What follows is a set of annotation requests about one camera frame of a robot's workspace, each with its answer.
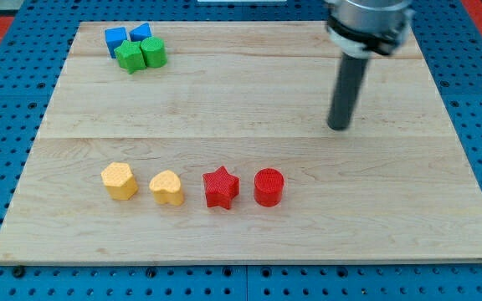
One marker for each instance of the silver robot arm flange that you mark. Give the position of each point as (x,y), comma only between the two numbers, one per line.
(363,27)

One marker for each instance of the red star block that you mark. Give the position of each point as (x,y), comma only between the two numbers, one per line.
(220,188)

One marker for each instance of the yellow heart block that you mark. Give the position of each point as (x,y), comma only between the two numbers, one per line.
(166,188)

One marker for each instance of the green star block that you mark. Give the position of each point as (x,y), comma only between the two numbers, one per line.
(130,56)

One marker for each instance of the light wooden board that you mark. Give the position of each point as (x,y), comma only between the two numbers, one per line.
(393,188)

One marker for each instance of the red cylinder block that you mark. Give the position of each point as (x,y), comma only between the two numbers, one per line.
(268,187)

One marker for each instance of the yellow hexagon block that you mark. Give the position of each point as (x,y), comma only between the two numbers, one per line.
(119,181)

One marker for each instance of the green cylinder block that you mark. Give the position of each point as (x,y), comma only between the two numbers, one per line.
(154,53)

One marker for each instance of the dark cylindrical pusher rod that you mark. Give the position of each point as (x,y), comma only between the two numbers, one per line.
(348,85)

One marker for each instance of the blue triangle block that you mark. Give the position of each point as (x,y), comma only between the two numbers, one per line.
(141,32)

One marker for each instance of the blue cube block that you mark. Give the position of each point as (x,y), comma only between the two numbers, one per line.
(114,37)

